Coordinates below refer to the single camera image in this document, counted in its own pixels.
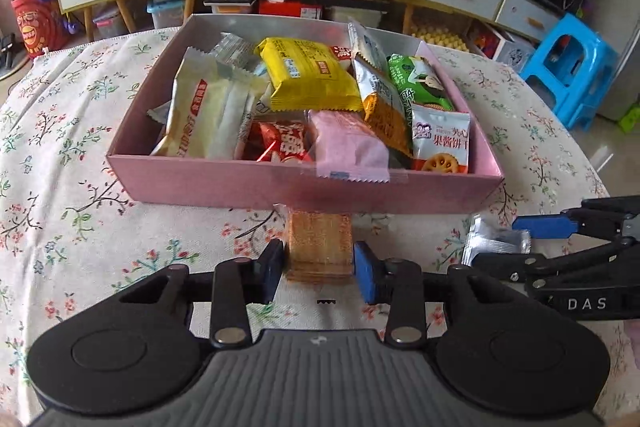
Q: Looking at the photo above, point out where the pink cardboard box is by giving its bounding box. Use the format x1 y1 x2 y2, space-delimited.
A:
105 13 505 216

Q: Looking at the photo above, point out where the red round gift bag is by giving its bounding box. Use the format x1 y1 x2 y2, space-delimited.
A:
11 0 69 61

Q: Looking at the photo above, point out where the golden brown snack packet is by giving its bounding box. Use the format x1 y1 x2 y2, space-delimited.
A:
284 206 355 284

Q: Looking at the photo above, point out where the blue lid storage bin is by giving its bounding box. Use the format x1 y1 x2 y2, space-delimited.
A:
147 0 184 28

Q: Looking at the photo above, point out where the clear storage bin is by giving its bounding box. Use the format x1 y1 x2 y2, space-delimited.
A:
204 0 262 16
324 3 392 28
92 6 124 41

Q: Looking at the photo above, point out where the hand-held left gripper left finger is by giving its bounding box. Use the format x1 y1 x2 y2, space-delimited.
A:
119 238 287 349

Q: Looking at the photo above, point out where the yellow egg tray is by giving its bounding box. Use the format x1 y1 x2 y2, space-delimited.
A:
407 21 469 54

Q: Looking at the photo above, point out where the orange white biscuit packet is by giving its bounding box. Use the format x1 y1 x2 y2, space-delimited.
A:
409 102 474 176

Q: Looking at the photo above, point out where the floral mat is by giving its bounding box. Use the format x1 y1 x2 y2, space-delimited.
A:
0 27 640 427

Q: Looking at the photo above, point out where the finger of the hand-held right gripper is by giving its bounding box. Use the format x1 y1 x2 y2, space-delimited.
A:
511 195 640 241
471 236 640 291

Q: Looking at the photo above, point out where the blue plastic stool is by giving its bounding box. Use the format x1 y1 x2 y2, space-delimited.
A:
519 13 622 131

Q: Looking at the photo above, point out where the yellow snack packet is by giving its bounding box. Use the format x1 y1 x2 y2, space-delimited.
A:
254 37 364 114

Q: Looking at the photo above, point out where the black floor stand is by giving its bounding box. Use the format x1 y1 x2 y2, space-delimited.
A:
0 32 17 68

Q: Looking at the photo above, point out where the green chips packet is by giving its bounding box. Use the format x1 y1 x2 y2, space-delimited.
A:
387 53 457 114

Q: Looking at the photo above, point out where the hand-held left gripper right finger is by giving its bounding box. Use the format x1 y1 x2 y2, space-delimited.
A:
351 240 517 349

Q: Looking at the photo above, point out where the orange packet with white label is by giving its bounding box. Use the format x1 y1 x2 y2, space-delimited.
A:
352 57 414 158

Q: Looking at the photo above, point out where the silver snack packet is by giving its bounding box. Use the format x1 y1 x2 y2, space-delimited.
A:
347 21 389 74

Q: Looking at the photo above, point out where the white printed toy box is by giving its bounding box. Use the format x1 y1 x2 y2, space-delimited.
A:
467 23 539 66

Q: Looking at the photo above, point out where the red cardboard box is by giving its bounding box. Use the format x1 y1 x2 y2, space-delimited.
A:
287 0 324 21

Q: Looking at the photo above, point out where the small silver packet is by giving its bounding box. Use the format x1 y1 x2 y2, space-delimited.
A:
462 214 532 266

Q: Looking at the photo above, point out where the red snack packet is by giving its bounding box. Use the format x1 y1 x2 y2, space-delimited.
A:
239 119 314 166

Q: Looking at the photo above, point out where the pink snack packet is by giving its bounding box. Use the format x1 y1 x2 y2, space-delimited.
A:
305 109 392 184

